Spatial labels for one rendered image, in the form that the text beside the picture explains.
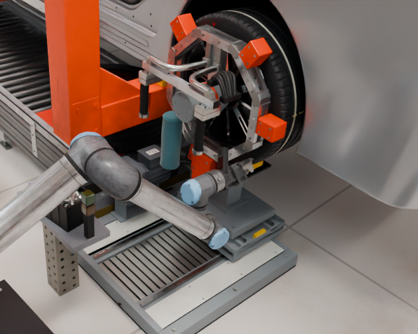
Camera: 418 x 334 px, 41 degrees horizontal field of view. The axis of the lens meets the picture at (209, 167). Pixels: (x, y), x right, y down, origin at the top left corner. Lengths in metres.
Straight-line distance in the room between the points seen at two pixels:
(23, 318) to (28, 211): 0.48
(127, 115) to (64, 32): 0.55
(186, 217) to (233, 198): 0.81
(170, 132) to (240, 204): 0.58
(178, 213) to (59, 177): 0.42
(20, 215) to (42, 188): 0.10
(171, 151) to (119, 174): 0.76
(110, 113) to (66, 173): 0.86
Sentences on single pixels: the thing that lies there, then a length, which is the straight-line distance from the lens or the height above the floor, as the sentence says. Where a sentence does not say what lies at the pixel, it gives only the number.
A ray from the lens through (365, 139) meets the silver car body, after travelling 2.03.
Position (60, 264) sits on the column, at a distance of 2.48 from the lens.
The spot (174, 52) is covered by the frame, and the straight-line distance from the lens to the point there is 2.43.
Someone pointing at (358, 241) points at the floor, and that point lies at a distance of 3.09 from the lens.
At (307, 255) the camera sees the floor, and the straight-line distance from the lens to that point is 2.91.
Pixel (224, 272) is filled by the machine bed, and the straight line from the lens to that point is 2.62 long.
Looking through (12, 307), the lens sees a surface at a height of 0.30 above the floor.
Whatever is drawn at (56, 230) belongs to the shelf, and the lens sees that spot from 2.24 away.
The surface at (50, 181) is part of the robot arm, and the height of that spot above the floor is 0.85.
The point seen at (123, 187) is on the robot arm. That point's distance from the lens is 1.73.
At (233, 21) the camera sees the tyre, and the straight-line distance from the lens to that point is 2.26.
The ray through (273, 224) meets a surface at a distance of 2.76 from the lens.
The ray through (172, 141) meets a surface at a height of 0.63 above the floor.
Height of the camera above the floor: 1.91
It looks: 34 degrees down
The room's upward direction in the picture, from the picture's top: 7 degrees clockwise
